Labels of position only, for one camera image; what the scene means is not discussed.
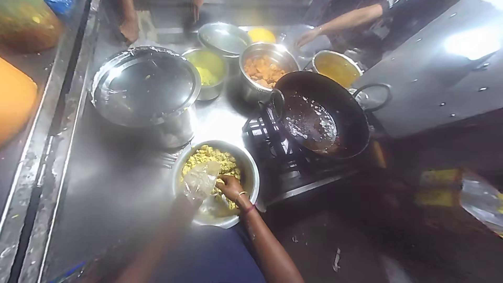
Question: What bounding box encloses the person's left hand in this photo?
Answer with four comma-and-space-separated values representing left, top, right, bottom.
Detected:
171, 192, 203, 223

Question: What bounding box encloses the person's right hand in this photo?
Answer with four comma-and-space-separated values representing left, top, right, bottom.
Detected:
215, 175, 248, 203

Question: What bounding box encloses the clear plastic bag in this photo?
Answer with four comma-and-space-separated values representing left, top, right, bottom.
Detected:
183, 161, 222, 202

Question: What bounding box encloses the person's left forearm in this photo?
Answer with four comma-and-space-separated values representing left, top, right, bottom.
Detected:
114, 210, 193, 283

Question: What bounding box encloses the person's right forearm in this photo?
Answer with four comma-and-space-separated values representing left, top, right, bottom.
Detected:
236, 195, 305, 283

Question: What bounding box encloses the pile of yellow food pieces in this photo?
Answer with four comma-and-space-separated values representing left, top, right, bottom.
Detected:
181, 145, 241, 217

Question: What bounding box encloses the wide silver metal bowl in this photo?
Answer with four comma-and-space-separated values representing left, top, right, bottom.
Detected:
172, 140, 260, 229

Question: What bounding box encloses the black gas stove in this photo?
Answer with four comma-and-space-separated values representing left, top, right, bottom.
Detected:
242, 100, 378, 211

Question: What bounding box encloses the large silver pot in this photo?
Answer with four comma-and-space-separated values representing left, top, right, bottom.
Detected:
151, 103, 196, 149

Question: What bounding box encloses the pot with yellow-green contents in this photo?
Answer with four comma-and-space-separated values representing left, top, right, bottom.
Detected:
182, 48, 229, 101

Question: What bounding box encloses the pile of orange fried pieces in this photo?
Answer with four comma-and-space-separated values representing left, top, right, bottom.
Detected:
244, 55, 287, 89

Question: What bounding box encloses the large round metal lid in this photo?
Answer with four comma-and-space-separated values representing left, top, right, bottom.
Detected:
91, 46, 201, 128

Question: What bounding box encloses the round silver metal plate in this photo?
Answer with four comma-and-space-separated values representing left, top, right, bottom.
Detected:
197, 22, 252, 58

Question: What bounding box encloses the yellow round container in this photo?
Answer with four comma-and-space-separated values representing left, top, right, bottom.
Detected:
248, 28, 277, 44

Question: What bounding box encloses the pot with orange-yellow liquid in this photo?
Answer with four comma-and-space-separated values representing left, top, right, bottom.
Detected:
311, 50, 363, 89

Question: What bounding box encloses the orange container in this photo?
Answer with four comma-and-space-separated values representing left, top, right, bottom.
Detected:
0, 56, 39, 148

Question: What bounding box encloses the grey metal panel with rivets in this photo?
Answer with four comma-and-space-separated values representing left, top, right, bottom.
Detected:
352, 0, 503, 138

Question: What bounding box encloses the blue plastic bag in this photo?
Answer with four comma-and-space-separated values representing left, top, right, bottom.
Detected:
43, 0, 74, 16

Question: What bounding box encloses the plastic bag with orange contents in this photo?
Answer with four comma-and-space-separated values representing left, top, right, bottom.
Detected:
0, 0, 64, 53

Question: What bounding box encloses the yellow and clear plastic packet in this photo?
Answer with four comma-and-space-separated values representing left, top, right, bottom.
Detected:
416, 168, 503, 238

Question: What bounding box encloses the black wok with loop handles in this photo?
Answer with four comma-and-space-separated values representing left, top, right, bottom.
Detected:
271, 71, 393, 160

